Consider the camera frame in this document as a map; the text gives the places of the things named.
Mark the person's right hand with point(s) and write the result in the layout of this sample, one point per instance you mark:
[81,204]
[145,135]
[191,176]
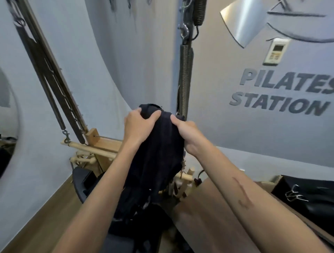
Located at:
[191,136]

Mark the person's left hand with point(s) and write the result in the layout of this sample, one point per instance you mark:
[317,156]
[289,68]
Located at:
[135,130]

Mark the person's right thumb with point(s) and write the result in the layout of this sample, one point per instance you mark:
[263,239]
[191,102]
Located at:
[176,121]

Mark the person's left thumb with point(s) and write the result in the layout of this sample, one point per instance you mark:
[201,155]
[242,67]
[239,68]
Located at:
[154,116]

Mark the black cloth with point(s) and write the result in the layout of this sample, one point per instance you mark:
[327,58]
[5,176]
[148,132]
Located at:
[156,156]

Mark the person's left forearm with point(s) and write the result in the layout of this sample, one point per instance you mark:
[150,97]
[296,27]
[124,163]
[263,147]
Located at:
[104,198]

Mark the person's right forearm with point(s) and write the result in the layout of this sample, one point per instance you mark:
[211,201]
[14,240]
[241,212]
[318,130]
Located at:
[250,198]

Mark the long silver metal spring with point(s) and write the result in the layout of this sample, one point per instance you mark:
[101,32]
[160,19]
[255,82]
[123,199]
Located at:
[185,78]

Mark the wooden roll-down bar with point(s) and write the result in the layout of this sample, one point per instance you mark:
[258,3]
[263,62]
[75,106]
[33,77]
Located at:
[88,150]

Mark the metal snap hook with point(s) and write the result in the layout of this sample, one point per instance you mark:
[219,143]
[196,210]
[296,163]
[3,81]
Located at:
[66,136]

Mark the silver metal carabiner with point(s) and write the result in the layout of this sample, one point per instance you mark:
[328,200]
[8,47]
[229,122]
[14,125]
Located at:
[184,26]

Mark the black padded seat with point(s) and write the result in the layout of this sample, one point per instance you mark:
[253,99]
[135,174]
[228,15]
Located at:
[83,182]

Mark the black coil spring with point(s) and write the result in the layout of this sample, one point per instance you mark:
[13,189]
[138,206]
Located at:
[199,11]

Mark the silver metal clips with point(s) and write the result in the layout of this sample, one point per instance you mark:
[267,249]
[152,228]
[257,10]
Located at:
[293,195]

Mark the black padded pilates box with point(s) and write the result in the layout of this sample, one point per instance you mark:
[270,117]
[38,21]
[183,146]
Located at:
[310,198]

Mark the wooden pilates frame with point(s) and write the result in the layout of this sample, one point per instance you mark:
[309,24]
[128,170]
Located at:
[104,146]

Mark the grey wall lettering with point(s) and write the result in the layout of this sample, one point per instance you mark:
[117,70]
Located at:
[281,91]

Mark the white wall thermostat controller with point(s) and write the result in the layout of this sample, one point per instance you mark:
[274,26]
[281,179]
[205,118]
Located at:
[276,51]

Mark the wall mirror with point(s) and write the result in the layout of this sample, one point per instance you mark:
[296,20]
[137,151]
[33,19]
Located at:
[7,130]

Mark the grey wall logo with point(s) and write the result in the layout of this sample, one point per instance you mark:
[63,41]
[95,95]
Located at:
[300,23]

